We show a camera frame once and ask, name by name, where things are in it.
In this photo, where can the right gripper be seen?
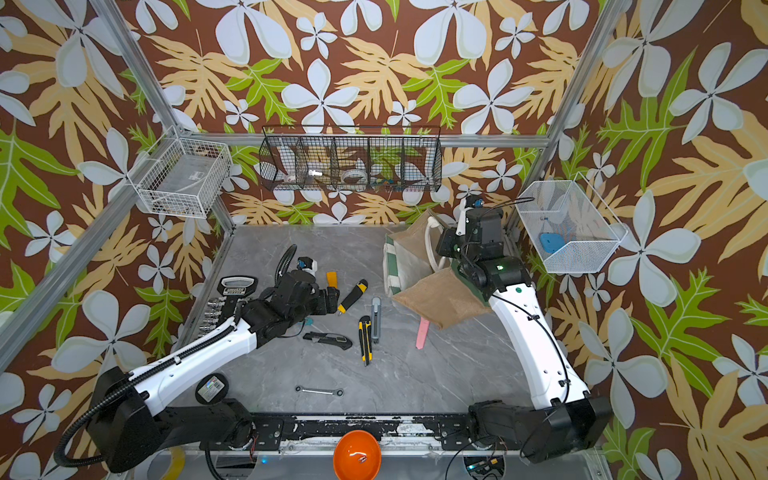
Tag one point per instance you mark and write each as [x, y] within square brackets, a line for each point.
[450, 239]

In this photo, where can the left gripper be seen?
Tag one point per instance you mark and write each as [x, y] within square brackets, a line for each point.
[332, 299]

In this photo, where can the green burlap Christmas tote bag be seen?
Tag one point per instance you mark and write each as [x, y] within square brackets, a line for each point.
[419, 279]

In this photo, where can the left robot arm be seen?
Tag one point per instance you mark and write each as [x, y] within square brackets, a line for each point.
[131, 415]

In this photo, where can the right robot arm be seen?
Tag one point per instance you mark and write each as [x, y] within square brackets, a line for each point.
[564, 416]

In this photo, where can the orange utility knife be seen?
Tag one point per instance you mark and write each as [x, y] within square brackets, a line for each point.
[332, 280]

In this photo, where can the black yellow snap knife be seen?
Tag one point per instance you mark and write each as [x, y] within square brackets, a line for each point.
[352, 297]

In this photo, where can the grey utility knife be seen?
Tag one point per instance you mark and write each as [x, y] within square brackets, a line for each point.
[376, 317]

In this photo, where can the blue object in basket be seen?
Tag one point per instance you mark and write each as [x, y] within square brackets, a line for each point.
[551, 242]

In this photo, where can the white mesh basket right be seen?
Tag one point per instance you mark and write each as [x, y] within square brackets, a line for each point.
[576, 210]

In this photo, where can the small silver wrench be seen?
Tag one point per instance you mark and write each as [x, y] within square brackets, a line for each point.
[320, 391]

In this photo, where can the round black tape measure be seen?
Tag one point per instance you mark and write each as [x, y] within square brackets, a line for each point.
[212, 389]

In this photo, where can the orange bowl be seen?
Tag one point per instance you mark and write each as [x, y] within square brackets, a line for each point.
[357, 456]

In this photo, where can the yellow tape roll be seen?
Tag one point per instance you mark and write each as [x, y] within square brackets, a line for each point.
[177, 458]

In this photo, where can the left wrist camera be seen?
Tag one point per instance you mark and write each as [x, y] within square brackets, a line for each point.
[307, 265]

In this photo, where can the black socket set rail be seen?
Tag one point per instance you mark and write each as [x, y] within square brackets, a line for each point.
[231, 291]

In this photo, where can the black wire basket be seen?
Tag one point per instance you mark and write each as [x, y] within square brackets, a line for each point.
[354, 158]

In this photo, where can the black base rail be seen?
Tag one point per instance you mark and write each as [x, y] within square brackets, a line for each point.
[441, 432]

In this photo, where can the white wire basket left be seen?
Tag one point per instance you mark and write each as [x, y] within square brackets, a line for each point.
[180, 175]

